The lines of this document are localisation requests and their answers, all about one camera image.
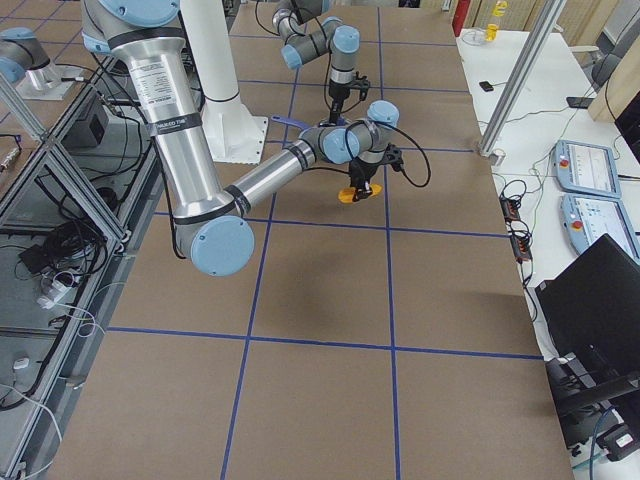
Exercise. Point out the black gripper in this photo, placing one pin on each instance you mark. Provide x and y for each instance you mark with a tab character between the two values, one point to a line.
339	96
362	171

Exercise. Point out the yellow corn cob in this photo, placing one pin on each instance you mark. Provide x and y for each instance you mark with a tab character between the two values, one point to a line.
346	195

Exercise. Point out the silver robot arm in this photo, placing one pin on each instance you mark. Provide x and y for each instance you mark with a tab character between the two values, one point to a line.
333	37
179	58

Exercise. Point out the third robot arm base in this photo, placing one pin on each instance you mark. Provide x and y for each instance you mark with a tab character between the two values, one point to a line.
27	66

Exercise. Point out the small metal cylinder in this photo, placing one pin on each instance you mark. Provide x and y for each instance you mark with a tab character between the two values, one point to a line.
497	157

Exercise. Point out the brown paper table cover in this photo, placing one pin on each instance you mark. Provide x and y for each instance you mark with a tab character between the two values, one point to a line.
388	339

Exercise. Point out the yellow cup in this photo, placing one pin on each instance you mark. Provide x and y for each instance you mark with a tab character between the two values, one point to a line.
491	32

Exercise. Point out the orange black power strip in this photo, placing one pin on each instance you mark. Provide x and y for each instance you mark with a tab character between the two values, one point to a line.
519	233

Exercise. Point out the blue teach pendant far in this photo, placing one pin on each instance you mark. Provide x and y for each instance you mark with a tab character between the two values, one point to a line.
586	168

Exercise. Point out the blue teach pendant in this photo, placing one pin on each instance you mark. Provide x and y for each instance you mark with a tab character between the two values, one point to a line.
586	168
588	217

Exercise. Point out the blue teach pendant near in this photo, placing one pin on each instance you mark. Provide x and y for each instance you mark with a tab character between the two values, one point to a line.
588	217

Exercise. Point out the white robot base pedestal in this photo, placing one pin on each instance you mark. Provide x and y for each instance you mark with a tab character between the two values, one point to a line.
233	134

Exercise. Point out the aluminium frame post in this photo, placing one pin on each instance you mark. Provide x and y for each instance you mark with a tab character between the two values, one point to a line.
524	65

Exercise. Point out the aluminium frame rack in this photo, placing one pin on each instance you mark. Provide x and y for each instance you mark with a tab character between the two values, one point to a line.
80	183

